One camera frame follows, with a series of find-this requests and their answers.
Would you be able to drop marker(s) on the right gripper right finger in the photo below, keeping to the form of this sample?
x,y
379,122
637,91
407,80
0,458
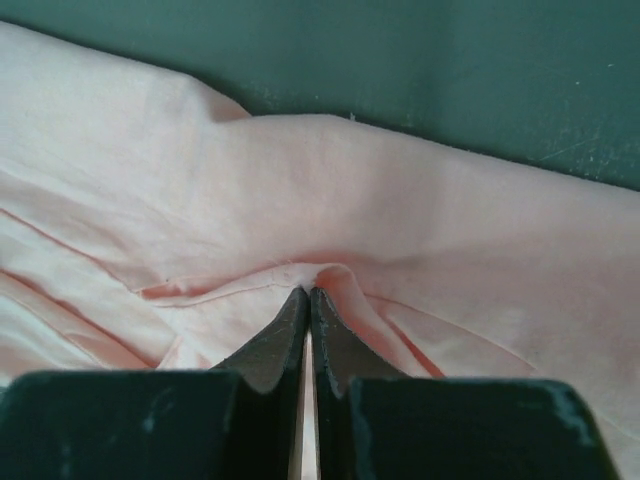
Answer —
x,y
376,422

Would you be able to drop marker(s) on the pink t shirt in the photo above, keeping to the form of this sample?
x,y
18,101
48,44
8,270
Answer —
x,y
150,222

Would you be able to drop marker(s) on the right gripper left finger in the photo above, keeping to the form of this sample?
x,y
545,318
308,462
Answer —
x,y
241,419

